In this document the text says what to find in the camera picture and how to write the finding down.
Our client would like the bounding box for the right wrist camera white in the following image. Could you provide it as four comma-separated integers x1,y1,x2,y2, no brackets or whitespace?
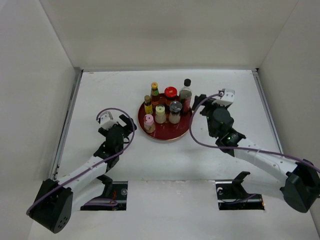
213,88,235,107

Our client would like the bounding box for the red cap sauce jar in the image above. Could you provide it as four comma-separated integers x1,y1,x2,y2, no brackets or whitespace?
164,86,178,107

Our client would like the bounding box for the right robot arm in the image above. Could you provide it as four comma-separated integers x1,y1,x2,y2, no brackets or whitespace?
192,90,320,213

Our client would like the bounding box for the pink cap shaker bottle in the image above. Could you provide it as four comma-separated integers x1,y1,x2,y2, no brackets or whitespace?
143,114,156,134

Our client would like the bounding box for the cream cap shaker bottle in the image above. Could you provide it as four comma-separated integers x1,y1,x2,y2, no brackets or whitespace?
154,104,167,124

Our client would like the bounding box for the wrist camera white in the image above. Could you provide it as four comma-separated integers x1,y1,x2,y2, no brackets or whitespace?
213,88,235,107
96,110,117,130

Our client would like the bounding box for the red round tray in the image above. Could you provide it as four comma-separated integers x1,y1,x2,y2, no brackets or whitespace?
137,93,192,141

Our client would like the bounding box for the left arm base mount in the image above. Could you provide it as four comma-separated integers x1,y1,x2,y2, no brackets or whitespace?
80,175,129,211

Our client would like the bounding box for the clear cap pepper grinder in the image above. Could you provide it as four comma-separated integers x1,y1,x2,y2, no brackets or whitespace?
168,101,182,124

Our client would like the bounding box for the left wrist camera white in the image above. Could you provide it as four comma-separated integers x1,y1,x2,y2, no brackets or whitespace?
96,110,117,130

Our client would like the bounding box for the yellow label oil bottle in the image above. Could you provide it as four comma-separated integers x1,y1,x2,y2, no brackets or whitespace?
144,95,153,115

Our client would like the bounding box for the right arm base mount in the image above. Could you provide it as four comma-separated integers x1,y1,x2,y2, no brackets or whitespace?
215,171,265,211

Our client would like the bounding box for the yellow cap red sauce bottle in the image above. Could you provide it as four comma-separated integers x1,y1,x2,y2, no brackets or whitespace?
150,82,160,109

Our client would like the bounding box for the dark soy sauce bottle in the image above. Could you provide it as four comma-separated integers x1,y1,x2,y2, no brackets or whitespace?
179,78,192,115

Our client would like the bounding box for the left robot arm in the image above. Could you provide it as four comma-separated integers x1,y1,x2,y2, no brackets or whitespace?
26,110,137,234

